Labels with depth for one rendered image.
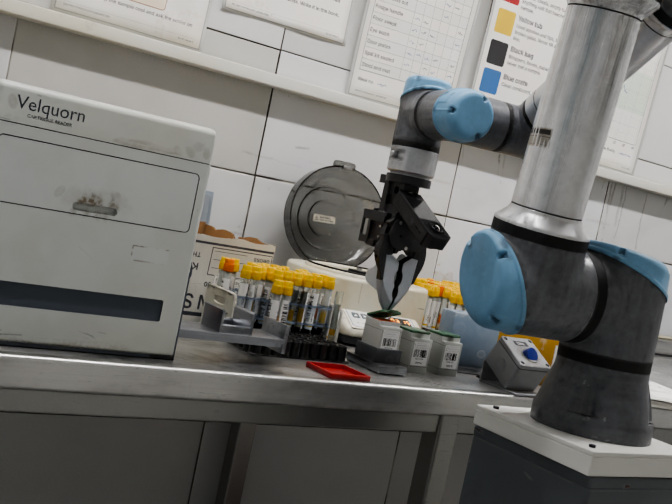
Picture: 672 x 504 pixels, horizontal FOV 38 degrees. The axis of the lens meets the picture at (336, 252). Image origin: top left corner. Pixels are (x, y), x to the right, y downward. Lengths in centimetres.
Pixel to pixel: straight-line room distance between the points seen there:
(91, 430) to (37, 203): 87
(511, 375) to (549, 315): 44
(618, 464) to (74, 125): 74
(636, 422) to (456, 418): 39
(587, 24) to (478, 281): 32
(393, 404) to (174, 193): 45
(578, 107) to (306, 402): 53
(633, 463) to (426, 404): 38
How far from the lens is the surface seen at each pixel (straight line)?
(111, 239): 120
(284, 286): 143
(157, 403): 126
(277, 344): 135
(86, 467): 199
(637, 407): 123
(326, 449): 224
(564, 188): 113
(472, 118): 139
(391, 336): 150
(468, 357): 169
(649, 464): 122
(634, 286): 121
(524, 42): 239
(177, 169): 122
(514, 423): 122
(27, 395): 120
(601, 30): 114
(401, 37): 217
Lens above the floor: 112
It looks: 3 degrees down
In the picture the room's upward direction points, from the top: 12 degrees clockwise
